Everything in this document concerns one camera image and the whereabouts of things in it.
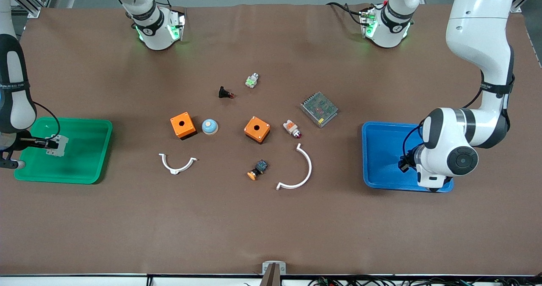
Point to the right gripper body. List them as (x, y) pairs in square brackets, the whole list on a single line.
[(12, 142)]

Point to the white red circuit breaker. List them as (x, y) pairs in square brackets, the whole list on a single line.
[(61, 148)]

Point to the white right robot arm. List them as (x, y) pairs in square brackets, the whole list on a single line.
[(19, 87)]

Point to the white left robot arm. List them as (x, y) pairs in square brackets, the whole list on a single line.
[(478, 23)]

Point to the blue plastic tray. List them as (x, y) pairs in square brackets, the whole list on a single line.
[(381, 159)]

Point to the green plastic tray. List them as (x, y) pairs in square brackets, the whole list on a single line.
[(84, 159)]

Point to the large white pipe clamp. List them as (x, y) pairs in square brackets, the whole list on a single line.
[(309, 167)]

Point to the metal mesh power supply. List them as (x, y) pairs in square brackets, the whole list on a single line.
[(319, 108)]

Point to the small white pipe clamp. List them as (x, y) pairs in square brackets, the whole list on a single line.
[(173, 169)]

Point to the red indicator lamp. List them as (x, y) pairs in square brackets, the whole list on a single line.
[(290, 127)]

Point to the brown table mat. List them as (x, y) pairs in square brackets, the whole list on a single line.
[(271, 218)]

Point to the orange button box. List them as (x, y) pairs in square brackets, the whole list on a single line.
[(188, 127), (260, 133)]

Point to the blue dome buzzer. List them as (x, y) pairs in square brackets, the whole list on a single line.
[(209, 127)]

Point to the green silver push button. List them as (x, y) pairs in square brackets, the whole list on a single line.
[(252, 81)]

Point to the orange push button switch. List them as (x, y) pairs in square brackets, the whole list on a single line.
[(253, 175)]

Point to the grey metal bracket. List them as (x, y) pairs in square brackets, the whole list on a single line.
[(266, 267)]

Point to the black red-tipped switch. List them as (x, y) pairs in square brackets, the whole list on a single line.
[(223, 92)]

